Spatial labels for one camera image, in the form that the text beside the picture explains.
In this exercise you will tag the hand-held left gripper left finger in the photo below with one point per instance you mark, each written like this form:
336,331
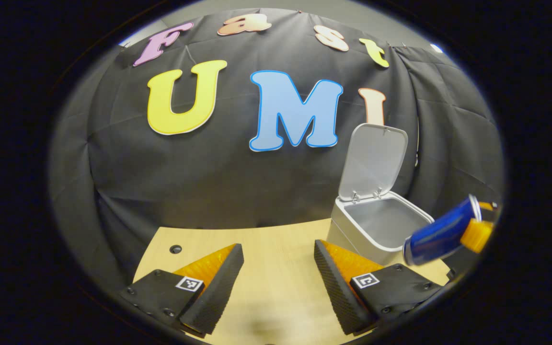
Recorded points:
218,292

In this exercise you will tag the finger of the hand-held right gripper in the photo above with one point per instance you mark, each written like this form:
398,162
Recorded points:
478,235
489,206

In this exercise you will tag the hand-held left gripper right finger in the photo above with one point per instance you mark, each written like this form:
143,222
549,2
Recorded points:
336,292

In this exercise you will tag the blue pop can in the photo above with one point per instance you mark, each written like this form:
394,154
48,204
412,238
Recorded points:
439,237

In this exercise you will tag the white desktop garbage bin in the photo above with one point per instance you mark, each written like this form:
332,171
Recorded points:
352,239

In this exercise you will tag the light wooden desktop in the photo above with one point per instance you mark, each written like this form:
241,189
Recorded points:
276,292

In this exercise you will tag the black backdrop cloth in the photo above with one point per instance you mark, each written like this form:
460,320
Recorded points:
185,182

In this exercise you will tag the small ceiling light panel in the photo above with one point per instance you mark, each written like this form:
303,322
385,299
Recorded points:
436,48

